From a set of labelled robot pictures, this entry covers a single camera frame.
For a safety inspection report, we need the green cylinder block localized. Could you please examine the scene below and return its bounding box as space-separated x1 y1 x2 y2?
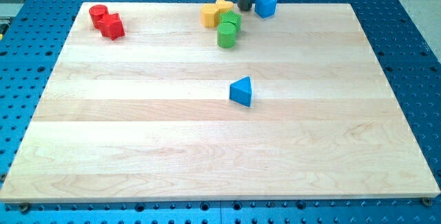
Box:
217 23 236 48

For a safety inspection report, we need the blue cube block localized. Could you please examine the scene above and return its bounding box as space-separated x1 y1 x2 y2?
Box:
254 0 278 19

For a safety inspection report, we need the red cylinder block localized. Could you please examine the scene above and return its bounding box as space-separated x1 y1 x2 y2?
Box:
89 4 108 29

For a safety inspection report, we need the yellow hexagon block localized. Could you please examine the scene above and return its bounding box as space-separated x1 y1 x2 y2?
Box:
200 3 220 28

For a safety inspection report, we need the wooden board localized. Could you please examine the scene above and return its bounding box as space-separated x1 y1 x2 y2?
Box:
1 2 440 203

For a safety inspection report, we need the yellow heart block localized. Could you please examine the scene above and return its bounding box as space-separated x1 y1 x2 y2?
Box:
215 0 234 13

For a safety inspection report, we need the blue triangle block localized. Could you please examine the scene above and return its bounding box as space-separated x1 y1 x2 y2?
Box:
229 77 252 107

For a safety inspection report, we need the green star block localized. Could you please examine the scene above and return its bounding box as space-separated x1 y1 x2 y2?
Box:
220 10 242 32

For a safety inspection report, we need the red star block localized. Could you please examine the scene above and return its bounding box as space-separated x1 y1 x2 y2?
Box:
98 13 125 40

